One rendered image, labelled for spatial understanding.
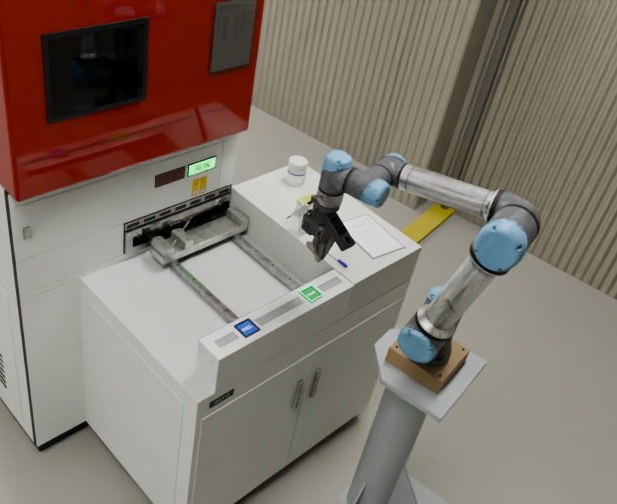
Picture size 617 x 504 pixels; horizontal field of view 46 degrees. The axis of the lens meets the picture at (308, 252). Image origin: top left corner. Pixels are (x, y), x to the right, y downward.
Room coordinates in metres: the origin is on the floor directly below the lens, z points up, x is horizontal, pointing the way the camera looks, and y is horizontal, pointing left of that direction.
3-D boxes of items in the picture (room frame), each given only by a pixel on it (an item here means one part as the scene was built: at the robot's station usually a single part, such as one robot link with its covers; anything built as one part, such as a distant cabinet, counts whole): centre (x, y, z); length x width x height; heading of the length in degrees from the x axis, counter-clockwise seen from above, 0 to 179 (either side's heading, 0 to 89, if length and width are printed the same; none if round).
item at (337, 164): (1.68, -0.03, 1.41); 0.09 x 0.08 x 0.11; 65
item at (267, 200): (2.09, -0.03, 0.89); 0.62 x 0.35 x 0.14; 51
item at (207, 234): (1.95, 0.38, 0.87); 0.36 x 0.08 x 0.03; 141
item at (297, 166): (2.27, 0.10, 1.01); 0.07 x 0.07 x 0.10
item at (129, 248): (1.97, 0.46, 0.89); 0.44 x 0.02 x 0.10; 141
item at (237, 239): (1.93, 0.14, 0.84); 0.50 x 0.02 x 0.03; 51
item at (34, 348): (2.05, 0.85, 0.41); 0.82 x 0.70 x 0.82; 141
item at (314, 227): (1.69, -0.02, 1.25); 0.09 x 0.08 x 0.12; 51
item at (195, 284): (1.72, 0.31, 0.84); 0.50 x 0.02 x 0.03; 51
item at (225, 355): (1.57, 0.04, 0.89); 0.55 x 0.09 x 0.14; 141
